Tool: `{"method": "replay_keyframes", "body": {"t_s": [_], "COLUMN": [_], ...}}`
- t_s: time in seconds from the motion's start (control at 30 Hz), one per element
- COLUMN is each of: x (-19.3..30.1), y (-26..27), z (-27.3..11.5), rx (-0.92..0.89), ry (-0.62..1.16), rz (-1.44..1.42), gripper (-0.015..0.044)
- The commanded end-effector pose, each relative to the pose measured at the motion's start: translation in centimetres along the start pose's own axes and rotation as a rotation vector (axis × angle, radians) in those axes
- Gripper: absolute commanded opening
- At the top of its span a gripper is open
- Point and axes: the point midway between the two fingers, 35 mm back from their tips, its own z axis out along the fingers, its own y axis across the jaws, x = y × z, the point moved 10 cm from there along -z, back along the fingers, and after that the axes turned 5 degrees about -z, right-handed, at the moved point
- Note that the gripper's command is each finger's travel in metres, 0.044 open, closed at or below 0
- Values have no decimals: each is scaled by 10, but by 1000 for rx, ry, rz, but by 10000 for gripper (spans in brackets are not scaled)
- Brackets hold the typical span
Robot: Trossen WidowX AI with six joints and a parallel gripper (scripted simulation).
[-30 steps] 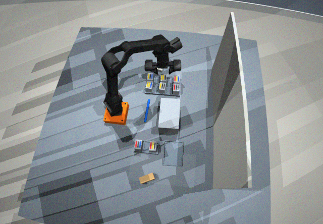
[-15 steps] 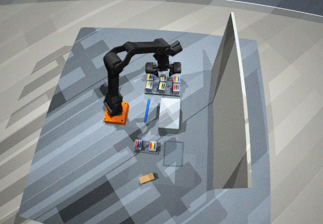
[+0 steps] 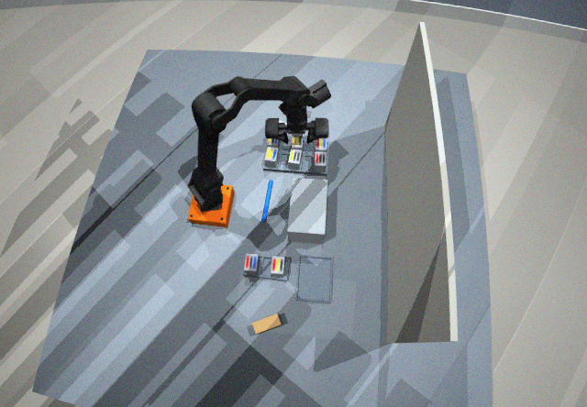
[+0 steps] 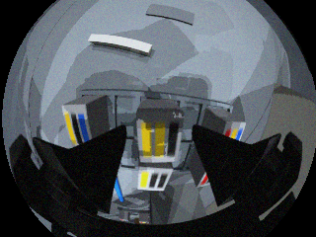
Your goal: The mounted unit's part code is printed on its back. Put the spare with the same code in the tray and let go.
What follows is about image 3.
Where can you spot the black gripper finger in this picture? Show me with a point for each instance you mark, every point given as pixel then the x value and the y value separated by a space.
pixel 310 137
pixel 284 138

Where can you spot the blue thin bar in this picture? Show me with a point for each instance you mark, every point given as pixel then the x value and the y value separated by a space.
pixel 265 211

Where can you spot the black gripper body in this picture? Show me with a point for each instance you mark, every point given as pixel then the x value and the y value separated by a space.
pixel 320 127

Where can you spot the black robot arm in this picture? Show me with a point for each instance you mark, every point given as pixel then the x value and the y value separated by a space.
pixel 212 117

